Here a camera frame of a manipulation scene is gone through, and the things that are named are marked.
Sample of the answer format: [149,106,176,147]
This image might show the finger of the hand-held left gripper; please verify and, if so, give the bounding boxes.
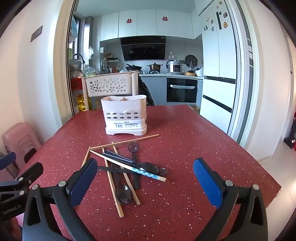
[0,162,44,202]
[0,152,17,171]

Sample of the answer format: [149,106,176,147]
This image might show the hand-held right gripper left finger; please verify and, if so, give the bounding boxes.
[22,158,98,241]

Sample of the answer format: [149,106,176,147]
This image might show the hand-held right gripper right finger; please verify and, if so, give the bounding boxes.
[193,158,269,241]

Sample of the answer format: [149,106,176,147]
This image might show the black chopstick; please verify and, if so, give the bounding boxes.
[97,166,134,174]

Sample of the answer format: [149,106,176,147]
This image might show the small black plastic spoon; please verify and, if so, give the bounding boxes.
[128,142,141,189]

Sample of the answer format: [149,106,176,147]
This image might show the white plastic utensil holder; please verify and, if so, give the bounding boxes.
[100,95,147,135]

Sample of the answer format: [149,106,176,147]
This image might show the pink plastic stool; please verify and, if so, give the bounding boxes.
[2,122,41,164]

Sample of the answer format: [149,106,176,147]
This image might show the yellow oil bottle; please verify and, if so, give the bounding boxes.
[76,94,87,112]

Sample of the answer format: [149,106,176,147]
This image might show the black built-in oven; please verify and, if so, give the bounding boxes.
[166,77,198,103]

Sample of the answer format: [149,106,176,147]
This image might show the red plastic container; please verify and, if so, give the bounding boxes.
[70,78,83,91]

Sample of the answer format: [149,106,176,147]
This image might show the white flower-pattern basket trolley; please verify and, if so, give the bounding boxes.
[81,71,140,110]

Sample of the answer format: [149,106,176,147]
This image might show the grey lower kitchen cabinet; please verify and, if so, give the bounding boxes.
[139,75,167,106]

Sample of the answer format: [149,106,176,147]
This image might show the black bag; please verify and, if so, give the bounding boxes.
[138,75,155,106]

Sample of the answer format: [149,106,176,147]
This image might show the silver electric pressure cooker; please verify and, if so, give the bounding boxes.
[167,60,184,75]

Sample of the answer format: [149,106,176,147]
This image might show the round black rack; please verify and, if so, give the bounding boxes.
[185,55,198,68]

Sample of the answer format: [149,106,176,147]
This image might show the white refrigerator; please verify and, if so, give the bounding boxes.
[199,0,238,137]

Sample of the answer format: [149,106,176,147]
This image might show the black range hood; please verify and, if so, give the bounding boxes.
[120,36,167,61]

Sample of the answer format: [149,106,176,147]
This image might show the white upper kitchen cabinets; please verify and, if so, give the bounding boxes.
[100,9,195,42]

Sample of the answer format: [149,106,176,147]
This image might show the white sliding door frame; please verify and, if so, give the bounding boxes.
[228,0,261,149]
[54,0,79,116]

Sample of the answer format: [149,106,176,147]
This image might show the grey wall switch panel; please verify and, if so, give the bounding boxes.
[31,25,43,42]

